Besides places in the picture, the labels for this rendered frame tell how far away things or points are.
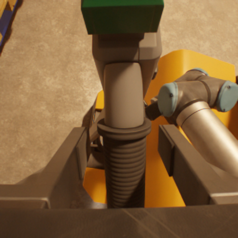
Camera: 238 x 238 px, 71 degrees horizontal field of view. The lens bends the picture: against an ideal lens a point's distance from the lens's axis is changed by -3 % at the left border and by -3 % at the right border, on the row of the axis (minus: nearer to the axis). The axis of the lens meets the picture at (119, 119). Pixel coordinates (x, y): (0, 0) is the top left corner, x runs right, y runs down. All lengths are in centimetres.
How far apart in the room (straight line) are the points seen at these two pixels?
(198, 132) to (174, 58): 52
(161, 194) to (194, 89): 43
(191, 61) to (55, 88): 113
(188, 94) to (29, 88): 137
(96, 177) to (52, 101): 76
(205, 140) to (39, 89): 140
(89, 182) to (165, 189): 57
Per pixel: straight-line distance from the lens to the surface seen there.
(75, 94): 157
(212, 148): 40
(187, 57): 88
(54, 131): 150
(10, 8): 164
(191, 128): 43
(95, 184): 115
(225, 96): 54
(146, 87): 16
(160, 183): 75
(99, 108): 120
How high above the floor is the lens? 147
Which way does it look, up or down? 71 degrees down
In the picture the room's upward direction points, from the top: 52 degrees clockwise
